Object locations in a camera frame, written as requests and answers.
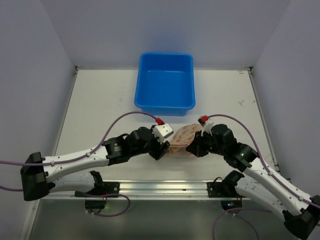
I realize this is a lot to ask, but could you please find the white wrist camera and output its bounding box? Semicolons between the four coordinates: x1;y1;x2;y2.
198;115;214;136
152;123;174;144

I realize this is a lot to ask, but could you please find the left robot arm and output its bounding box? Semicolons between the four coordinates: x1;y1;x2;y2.
20;123;174;201

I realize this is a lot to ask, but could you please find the blue plastic bin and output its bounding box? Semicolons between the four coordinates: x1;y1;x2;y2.
134;52;196;116

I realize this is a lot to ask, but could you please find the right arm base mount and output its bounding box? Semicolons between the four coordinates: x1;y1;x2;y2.
206;176;243;211

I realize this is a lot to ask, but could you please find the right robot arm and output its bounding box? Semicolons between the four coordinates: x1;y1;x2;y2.
186;124;320;240

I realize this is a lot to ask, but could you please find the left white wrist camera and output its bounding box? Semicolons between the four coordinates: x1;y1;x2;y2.
152;123;174;144

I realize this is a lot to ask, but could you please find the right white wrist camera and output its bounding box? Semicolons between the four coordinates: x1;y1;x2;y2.
198;115;214;136

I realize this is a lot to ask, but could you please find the floral mesh laundry bag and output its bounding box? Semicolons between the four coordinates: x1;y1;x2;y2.
167;123;202;158

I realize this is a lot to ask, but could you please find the aluminium mounting rail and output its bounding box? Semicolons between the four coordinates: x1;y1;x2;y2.
33;178;295;201

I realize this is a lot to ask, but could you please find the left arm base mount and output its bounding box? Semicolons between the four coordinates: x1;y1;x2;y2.
74;181;120;214

